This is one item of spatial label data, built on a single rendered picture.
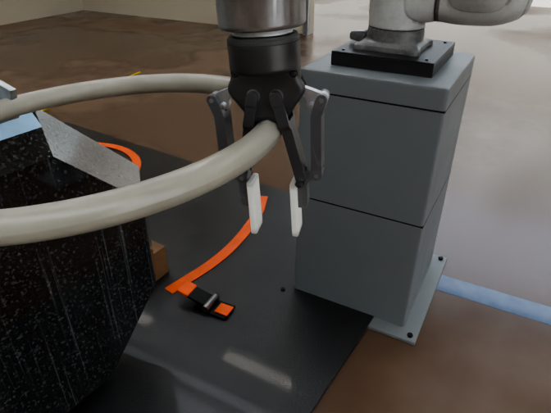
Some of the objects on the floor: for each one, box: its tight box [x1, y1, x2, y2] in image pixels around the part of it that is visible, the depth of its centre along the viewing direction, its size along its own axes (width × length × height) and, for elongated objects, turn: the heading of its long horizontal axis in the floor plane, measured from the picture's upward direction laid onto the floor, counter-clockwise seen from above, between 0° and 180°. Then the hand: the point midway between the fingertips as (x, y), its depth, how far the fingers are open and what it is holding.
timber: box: [152, 240, 169, 281], centre depth 177 cm, size 30×12×12 cm, turn 57°
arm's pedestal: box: [280, 52, 475, 345], centre depth 157 cm, size 50×50×80 cm
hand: (275, 206), depth 58 cm, fingers closed on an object, 4 cm apart
